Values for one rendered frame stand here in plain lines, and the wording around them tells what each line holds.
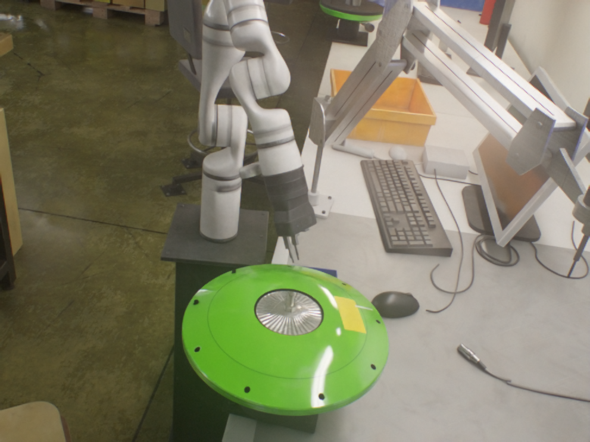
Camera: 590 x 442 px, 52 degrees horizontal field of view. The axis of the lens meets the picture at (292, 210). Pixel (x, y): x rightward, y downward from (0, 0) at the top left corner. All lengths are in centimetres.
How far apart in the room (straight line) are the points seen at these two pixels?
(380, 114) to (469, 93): 96
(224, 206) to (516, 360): 70
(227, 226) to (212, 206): 7
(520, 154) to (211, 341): 49
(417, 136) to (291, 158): 92
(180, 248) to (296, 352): 65
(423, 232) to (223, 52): 62
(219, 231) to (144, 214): 172
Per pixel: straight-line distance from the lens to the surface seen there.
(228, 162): 136
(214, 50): 125
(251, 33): 108
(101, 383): 230
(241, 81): 106
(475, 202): 168
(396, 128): 192
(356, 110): 126
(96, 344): 244
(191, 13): 281
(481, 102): 93
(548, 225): 171
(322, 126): 136
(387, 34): 111
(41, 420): 141
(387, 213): 152
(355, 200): 158
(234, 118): 132
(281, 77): 106
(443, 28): 99
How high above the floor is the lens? 169
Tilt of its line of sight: 31 degrees down
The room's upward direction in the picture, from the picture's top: 8 degrees clockwise
